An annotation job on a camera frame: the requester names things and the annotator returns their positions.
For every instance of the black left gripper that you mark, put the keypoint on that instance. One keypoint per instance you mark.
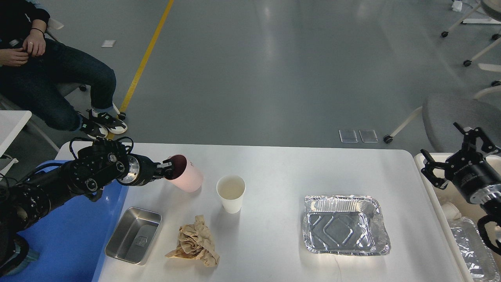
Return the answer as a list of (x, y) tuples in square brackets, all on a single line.
[(143, 170)]

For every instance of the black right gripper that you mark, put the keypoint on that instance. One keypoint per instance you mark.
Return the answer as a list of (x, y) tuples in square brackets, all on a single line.
[(468, 170)]

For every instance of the pink plastic mug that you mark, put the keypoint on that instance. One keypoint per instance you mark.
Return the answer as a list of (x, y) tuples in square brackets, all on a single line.
[(184, 175)]

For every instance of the stainless steel tray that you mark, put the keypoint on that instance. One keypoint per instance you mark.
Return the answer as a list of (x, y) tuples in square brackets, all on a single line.
[(134, 235)]

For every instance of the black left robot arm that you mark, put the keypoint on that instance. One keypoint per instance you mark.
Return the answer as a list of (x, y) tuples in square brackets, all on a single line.
[(50, 186)]

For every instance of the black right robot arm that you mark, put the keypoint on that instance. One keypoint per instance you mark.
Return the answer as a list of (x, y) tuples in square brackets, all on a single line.
[(492, 210)]

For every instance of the paper cup in bin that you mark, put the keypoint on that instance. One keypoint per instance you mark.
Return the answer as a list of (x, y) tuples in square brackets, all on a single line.
[(450, 211)]

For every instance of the grey office chair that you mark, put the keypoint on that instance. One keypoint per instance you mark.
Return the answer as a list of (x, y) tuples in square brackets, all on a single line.
[(440, 111)]

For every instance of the white paper cup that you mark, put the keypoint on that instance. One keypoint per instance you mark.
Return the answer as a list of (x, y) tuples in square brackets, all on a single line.
[(231, 190)]

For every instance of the crumpled brown paper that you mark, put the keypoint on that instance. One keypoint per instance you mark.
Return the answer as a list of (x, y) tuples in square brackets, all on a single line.
[(196, 242)]

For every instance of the clear floor plate right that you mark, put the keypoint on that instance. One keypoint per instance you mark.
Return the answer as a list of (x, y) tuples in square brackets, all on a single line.
[(368, 136)]

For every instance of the clear floor plate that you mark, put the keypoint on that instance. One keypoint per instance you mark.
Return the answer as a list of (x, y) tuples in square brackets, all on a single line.
[(368, 136), (348, 136)]

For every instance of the foil tray in bin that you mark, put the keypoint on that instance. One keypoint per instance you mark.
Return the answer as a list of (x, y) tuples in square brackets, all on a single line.
[(476, 255)]

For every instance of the clear floor plate left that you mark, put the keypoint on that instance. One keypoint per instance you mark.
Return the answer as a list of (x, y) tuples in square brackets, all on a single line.
[(348, 136)]

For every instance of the aluminium foil tray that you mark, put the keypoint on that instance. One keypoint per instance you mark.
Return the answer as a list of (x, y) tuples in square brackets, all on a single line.
[(349, 225)]

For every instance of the blue plastic tray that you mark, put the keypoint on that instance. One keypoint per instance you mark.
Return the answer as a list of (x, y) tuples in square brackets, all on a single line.
[(65, 245)]

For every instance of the seated person in black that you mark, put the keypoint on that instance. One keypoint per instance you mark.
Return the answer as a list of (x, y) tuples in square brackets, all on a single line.
[(32, 65)]

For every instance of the grey white rolling chair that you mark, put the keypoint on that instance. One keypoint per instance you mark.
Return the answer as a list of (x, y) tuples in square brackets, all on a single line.
[(64, 88)]

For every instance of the white side table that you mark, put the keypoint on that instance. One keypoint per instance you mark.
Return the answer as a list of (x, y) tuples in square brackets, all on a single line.
[(11, 123)]

